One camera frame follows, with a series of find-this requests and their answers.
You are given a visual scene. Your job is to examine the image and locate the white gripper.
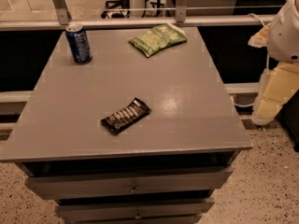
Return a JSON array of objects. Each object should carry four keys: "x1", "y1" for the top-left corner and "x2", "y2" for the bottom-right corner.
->
[{"x1": 248, "y1": 0, "x2": 299, "y2": 125}]

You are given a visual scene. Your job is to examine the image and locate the blue pepsi can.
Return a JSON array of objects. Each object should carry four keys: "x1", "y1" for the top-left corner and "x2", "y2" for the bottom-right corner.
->
[{"x1": 65, "y1": 23, "x2": 92, "y2": 64}]

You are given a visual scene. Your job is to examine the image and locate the black rxbar chocolate bar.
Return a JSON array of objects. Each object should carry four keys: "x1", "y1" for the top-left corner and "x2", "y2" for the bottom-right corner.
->
[{"x1": 101, "y1": 98, "x2": 151, "y2": 134}]

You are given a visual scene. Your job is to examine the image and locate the green chip bag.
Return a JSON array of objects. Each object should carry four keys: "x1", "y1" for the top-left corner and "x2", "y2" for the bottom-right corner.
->
[{"x1": 129, "y1": 23, "x2": 188, "y2": 58}]

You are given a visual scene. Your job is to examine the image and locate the top grey drawer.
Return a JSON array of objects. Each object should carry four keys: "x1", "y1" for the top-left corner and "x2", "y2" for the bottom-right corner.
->
[{"x1": 25, "y1": 166, "x2": 233, "y2": 200}]

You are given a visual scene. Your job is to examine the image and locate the grey drawer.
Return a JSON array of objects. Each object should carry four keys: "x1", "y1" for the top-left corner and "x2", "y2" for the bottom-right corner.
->
[
  {"x1": 25, "y1": 166, "x2": 233, "y2": 200},
  {"x1": 57, "y1": 198, "x2": 214, "y2": 222}
]

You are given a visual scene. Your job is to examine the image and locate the grey drawer cabinet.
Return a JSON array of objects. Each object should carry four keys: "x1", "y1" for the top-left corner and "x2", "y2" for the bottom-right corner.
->
[{"x1": 0, "y1": 27, "x2": 251, "y2": 224}]

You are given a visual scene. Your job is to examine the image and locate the black office chair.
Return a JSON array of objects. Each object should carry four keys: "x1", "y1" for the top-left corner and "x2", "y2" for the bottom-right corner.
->
[{"x1": 101, "y1": 0, "x2": 130, "y2": 19}]

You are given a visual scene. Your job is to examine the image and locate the metal railing frame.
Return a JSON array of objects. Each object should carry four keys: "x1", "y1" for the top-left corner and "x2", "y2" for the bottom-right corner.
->
[{"x1": 0, "y1": 0, "x2": 287, "y2": 31}]

